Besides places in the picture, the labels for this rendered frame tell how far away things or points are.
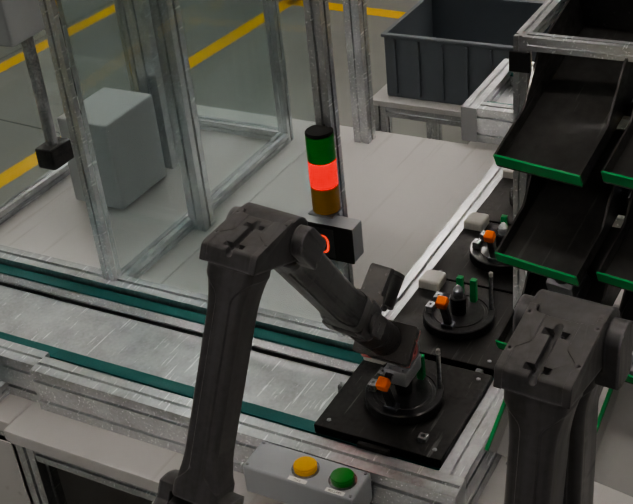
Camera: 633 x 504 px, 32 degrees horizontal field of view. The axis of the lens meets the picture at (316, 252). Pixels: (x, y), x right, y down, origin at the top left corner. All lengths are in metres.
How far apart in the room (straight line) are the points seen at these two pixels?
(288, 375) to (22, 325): 0.62
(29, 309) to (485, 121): 1.30
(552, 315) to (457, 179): 1.82
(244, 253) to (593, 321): 0.42
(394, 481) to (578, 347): 0.87
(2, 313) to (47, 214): 0.53
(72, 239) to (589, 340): 1.96
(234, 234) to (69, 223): 1.64
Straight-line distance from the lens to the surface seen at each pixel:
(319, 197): 1.96
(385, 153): 3.04
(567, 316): 1.09
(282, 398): 2.12
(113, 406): 2.16
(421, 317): 2.20
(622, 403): 1.83
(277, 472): 1.91
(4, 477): 2.46
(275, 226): 1.32
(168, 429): 2.10
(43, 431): 2.26
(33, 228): 2.94
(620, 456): 1.82
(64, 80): 2.25
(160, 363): 2.26
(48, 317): 2.47
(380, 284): 1.75
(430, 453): 1.90
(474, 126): 3.05
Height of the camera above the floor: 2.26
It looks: 32 degrees down
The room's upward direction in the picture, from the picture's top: 6 degrees counter-clockwise
